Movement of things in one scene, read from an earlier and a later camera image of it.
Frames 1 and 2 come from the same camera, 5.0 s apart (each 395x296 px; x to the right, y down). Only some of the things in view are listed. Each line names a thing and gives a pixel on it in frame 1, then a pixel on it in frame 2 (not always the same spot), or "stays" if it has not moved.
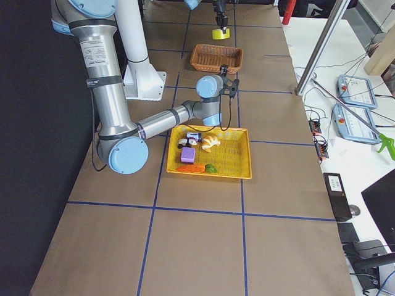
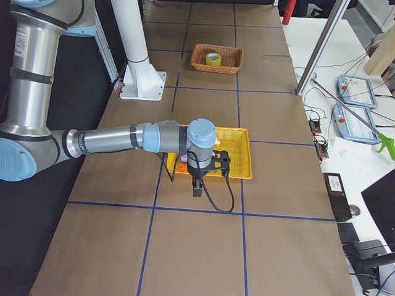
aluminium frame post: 337,14 stays
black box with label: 337,197 stays
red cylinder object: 290,7 stays
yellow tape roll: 218,34 -> 213,59
